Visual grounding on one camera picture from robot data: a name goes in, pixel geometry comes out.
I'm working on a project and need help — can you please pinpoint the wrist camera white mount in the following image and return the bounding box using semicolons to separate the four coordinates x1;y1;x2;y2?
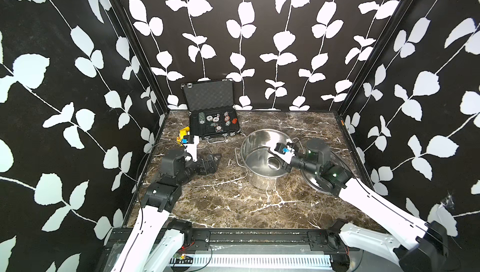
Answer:
269;143;296;156
181;135;200;162

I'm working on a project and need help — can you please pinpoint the stack of poker chips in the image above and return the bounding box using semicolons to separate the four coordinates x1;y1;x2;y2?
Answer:
198;112;206;124

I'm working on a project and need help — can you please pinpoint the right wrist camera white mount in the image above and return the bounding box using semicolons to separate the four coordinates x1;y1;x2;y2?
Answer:
269;143;296;156

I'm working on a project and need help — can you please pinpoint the black poker chip case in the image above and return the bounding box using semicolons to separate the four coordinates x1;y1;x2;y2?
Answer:
181;79;241;140

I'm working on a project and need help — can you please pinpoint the stainless steel pot lid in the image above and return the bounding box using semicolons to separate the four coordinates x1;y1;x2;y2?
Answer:
301;152;355;197

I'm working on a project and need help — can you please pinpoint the yellow red toy block vehicle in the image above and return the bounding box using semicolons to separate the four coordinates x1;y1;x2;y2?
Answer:
176;126;190;144

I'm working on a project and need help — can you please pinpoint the long steel ladle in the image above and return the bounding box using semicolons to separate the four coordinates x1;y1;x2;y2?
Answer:
267;154;285;171

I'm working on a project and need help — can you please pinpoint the black base rail with vents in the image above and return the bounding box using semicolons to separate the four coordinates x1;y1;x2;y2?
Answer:
93;228;417;272

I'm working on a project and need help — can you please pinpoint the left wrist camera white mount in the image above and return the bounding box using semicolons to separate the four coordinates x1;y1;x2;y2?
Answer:
181;135;200;162

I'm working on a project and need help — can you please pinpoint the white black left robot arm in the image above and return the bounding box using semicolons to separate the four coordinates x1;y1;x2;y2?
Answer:
111;148;222;271

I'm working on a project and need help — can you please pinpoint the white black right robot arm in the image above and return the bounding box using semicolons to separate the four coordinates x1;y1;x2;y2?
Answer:
269;138;449;271

